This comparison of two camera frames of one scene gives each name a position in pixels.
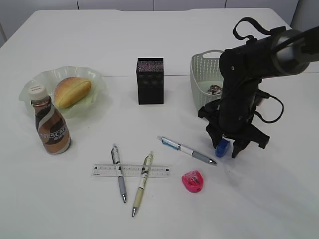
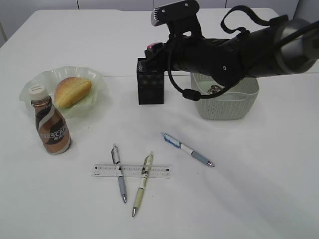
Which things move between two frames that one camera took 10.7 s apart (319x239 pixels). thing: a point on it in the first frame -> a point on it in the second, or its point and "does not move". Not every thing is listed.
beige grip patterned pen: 147,165 does not move
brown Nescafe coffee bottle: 54,132 does not move
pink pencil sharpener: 193,180 -> 150,46
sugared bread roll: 69,90 does not move
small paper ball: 215,89 does not move
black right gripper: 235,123 -> 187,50
